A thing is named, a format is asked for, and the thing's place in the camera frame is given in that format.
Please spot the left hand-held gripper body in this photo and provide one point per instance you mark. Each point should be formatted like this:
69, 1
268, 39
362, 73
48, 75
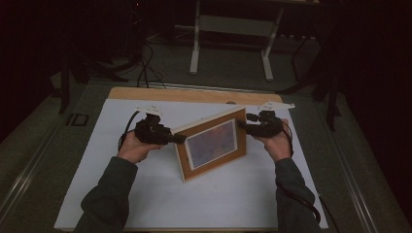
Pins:
152, 131

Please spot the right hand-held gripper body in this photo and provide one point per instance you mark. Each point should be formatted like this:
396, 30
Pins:
267, 126

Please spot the wooden picture frame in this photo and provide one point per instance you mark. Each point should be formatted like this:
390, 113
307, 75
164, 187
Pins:
213, 142

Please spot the person's right hand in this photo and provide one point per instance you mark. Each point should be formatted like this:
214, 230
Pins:
280, 145

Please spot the person's left hand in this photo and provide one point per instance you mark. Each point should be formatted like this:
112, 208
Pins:
134, 150

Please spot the black metal stand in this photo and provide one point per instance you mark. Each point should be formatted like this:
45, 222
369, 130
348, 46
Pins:
333, 100
64, 81

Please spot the aluminium floor rail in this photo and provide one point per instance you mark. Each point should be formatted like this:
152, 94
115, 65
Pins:
353, 181
200, 86
26, 181

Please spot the black rectangular floor bracket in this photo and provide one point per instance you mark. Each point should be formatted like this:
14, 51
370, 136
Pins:
77, 119

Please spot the white desk frame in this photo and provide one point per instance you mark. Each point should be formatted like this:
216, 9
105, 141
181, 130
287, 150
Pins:
233, 26

